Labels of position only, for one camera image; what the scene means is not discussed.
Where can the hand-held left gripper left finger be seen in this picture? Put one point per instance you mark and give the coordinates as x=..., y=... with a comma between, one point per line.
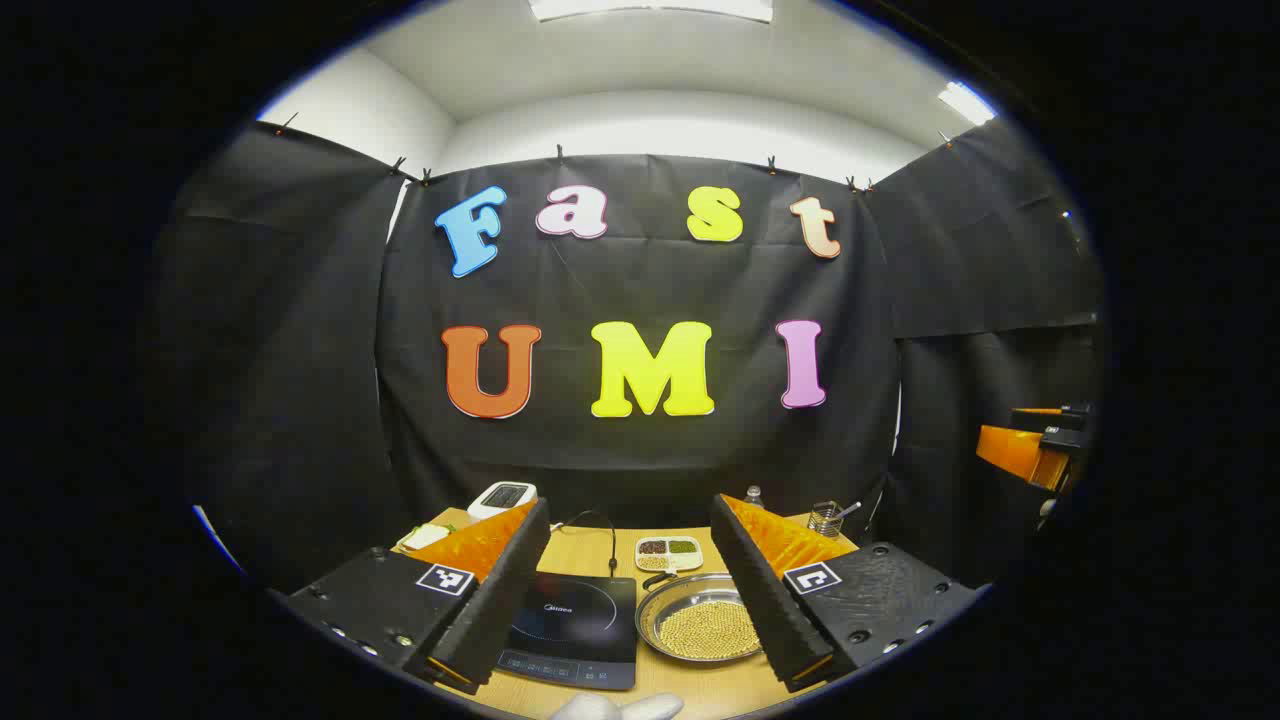
x=500, y=600

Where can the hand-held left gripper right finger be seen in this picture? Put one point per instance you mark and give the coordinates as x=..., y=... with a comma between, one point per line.
x=760, y=600

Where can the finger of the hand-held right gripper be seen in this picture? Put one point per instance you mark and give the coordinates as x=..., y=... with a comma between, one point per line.
x=1050, y=412
x=1015, y=452

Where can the large soybean pile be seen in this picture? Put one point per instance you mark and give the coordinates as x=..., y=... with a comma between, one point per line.
x=705, y=630

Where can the black induction cooktop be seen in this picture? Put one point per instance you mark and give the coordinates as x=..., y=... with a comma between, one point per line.
x=580, y=620

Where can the stainless steel pot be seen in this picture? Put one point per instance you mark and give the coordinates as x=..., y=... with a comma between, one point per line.
x=653, y=612

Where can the white divided dish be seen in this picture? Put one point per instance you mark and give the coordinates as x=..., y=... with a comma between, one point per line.
x=690, y=562

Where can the white bread sandwich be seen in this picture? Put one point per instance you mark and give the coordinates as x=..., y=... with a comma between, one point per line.
x=425, y=537

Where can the metal utensil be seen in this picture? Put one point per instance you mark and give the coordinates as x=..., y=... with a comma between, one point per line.
x=850, y=511

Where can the ceiling light panel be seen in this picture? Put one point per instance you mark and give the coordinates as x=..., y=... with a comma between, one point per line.
x=650, y=8
x=966, y=103

